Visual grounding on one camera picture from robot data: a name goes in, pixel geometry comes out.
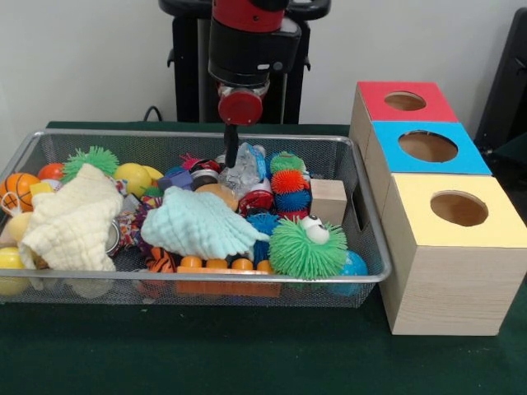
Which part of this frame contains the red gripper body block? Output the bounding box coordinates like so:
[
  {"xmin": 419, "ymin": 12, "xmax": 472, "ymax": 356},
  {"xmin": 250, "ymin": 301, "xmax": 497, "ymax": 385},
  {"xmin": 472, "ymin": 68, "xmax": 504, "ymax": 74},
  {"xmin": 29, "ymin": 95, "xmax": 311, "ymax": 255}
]
[{"xmin": 217, "ymin": 84, "xmax": 264, "ymax": 126}]

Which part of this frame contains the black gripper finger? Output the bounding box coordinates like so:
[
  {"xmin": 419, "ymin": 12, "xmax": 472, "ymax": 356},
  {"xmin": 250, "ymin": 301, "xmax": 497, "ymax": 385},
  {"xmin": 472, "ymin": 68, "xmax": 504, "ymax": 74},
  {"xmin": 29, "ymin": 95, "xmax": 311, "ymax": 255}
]
[{"xmin": 223, "ymin": 123, "xmax": 240, "ymax": 168}]

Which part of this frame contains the bottle with blue label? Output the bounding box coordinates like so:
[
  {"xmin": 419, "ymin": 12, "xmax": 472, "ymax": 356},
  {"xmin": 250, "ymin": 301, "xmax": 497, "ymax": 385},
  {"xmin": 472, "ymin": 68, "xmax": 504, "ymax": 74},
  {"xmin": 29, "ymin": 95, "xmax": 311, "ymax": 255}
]
[{"xmin": 219, "ymin": 142, "xmax": 268, "ymax": 188}]

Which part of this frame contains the light blue waffle cloth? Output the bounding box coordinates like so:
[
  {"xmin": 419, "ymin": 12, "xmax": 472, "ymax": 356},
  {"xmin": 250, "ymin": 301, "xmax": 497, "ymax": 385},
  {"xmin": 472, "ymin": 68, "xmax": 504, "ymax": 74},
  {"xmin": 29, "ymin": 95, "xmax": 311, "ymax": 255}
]
[{"xmin": 140, "ymin": 185, "xmax": 271, "ymax": 261}]

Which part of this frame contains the cream waffle cloth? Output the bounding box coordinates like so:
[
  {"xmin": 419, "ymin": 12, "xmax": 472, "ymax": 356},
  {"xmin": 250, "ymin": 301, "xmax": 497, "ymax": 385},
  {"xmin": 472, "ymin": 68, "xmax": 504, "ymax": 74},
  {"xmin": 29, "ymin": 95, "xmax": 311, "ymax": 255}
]
[{"xmin": 18, "ymin": 163, "xmax": 124, "ymax": 272}]

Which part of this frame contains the shallow clear mesh bin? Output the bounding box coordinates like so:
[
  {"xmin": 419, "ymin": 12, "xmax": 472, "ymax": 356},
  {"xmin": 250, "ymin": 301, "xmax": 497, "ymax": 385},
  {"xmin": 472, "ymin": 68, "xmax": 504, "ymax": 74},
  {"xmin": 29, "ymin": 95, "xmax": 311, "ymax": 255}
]
[{"xmin": 0, "ymin": 128, "xmax": 393, "ymax": 309}]

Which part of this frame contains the wooden box with three holes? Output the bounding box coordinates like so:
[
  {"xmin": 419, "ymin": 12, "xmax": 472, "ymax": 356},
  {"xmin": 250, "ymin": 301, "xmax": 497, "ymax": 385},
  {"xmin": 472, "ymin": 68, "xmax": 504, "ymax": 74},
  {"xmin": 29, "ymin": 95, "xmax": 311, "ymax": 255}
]
[{"xmin": 348, "ymin": 81, "xmax": 527, "ymax": 337}]

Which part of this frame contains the black robot stand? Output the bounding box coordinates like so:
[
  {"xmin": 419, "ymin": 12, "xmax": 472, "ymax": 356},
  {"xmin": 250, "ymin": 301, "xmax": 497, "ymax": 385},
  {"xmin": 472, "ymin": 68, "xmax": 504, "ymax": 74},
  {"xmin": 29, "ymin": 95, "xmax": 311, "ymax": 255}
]
[{"xmin": 158, "ymin": 0, "xmax": 333, "ymax": 124}]

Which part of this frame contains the multicolour puffer caterpillar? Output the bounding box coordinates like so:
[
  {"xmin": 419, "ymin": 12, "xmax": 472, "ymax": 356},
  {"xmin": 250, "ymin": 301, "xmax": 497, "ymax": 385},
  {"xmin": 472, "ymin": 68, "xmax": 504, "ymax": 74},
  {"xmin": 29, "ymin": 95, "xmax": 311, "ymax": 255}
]
[{"xmin": 269, "ymin": 151, "xmax": 312, "ymax": 221}]

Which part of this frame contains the yellow ball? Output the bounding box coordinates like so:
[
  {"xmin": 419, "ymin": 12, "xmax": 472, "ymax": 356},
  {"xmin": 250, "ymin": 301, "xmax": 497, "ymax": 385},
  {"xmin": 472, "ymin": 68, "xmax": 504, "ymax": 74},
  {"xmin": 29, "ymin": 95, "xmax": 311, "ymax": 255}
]
[{"xmin": 114, "ymin": 163, "xmax": 152, "ymax": 197}]

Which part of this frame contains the wooden cube block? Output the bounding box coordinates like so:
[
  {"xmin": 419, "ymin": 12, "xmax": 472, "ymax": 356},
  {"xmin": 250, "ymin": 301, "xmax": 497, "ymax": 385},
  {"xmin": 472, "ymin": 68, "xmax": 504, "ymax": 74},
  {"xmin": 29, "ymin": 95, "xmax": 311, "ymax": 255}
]
[{"xmin": 309, "ymin": 179, "xmax": 349, "ymax": 225}]

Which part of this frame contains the orange toy brick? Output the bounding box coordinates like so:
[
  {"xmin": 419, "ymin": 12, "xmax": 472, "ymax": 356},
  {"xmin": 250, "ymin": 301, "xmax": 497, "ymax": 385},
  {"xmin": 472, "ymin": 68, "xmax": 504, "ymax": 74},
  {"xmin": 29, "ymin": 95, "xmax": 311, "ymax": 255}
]
[{"xmin": 176, "ymin": 255, "xmax": 283, "ymax": 298}]

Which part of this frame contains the small green puffer ball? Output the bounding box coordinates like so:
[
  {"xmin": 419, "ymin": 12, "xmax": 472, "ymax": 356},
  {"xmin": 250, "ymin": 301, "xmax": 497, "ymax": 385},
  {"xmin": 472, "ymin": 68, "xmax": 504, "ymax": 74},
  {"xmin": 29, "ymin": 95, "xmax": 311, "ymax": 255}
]
[{"xmin": 61, "ymin": 146, "xmax": 120, "ymax": 184}]

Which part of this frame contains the small orange basketball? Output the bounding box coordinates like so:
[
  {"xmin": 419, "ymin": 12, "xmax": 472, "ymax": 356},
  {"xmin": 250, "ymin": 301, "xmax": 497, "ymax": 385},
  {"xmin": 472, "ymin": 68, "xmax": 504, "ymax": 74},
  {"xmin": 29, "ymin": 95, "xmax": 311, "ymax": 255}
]
[{"xmin": 0, "ymin": 172, "xmax": 42, "ymax": 213}]

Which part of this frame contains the dark green side table cloth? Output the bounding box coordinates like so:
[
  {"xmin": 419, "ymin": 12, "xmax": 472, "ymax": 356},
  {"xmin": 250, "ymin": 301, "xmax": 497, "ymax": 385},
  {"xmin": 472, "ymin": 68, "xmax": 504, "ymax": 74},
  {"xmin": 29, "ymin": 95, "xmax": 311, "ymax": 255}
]
[{"xmin": 493, "ymin": 133, "xmax": 527, "ymax": 190}]

